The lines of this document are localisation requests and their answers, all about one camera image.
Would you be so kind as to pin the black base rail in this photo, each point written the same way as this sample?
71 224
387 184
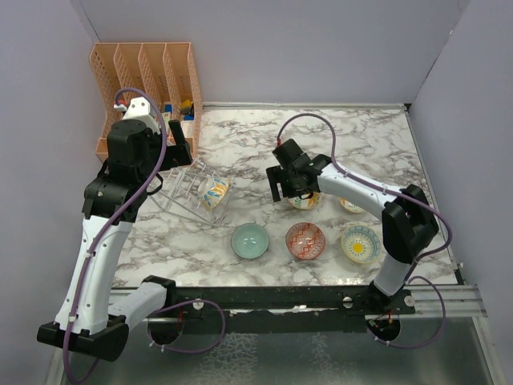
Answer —
276 309

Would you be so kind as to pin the white wire dish rack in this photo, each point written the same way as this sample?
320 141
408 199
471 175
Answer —
176 192

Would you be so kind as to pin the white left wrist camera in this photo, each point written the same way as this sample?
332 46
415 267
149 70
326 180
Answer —
139 109

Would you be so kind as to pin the red patterned ceramic bowl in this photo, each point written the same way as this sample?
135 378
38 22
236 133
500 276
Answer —
305 241

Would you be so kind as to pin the yellow grey eraser block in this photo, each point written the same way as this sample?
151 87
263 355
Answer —
187 107

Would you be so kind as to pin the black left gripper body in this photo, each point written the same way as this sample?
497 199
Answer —
175 156

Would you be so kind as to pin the light teal ceramic bowl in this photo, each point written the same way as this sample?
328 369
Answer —
249 241

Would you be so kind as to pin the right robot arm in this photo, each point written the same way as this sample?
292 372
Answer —
408 223

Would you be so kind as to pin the white bowl orange flower green leaves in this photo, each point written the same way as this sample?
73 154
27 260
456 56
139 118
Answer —
306 203

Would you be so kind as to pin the yellow sun pattern bowl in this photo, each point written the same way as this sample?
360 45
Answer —
360 244

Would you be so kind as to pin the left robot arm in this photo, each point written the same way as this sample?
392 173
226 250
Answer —
87 322

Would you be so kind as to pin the peach plastic file organizer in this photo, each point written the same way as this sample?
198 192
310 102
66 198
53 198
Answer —
165 71

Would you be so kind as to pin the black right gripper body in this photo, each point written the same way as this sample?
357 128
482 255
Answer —
290 186

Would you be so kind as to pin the white orange flower small bowl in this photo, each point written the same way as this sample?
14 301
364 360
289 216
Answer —
350 207

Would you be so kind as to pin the white stationery box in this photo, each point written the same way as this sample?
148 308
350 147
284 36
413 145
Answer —
189 128

